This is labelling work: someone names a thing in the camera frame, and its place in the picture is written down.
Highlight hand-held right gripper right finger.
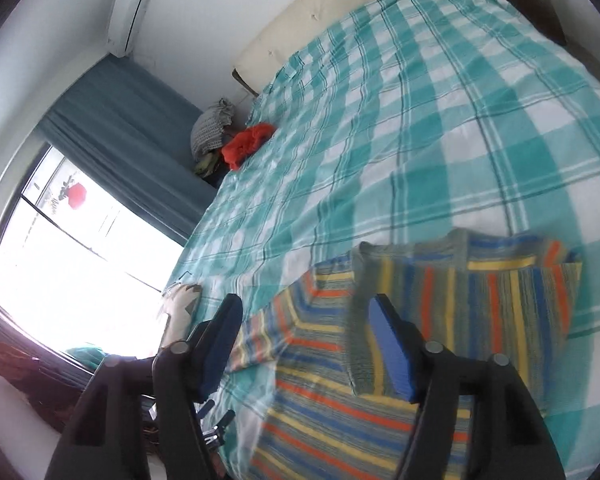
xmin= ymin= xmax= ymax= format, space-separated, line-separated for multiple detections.
xmin=369 ymin=294 xmax=566 ymax=480

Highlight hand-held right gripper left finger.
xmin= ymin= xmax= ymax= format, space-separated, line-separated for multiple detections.
xmin=45 ymin=294 xmax=244 ymax=480

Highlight striped knit sweater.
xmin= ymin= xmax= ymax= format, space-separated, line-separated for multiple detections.
xmin=227 ymin=227 xmax=583 ymax=480

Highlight dark clothes pile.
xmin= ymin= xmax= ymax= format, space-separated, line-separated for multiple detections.
xmin=195 ymin=152 xmax=228 ymax=178

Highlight patterned beige pillow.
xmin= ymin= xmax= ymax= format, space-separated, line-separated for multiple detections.
xmin=159 ymin=282 xmax=203 ymax=351

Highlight green cloth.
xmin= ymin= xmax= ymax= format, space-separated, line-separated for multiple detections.
xmin=65 ymin=344 xmax=106 ymax=367

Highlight window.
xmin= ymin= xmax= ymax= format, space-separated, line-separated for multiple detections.
xmin=0 ymin=142 xmax=186 ymax=366

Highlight dark striped cloth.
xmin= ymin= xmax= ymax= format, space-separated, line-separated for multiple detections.
xmin=0 ymin=340 xmax=96 ymax=431

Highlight red cloth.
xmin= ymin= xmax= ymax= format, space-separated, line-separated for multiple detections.
xmin=221 ymin=122 xmax=276 ymax=171

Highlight grey striped cloth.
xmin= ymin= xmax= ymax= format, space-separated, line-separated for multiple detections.
xmin=190 ymin=98 xmax=235 ymax=156

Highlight teal curtain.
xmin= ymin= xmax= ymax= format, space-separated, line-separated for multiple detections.
xmin=40 ymin=54 xmax=221 ymax=246

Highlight bed with teal plaid sheet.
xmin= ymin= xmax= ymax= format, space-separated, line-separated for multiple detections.
xmin=162 ymin=0 xmax=600 ymax=480

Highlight cream padded headboard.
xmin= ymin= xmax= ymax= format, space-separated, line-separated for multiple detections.
xmin=232 ymin=0 xmax=461 ymax=96

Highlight white air conditioner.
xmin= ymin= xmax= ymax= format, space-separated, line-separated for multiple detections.
xmin=106 ymin=0 xmax=156 ymax=57

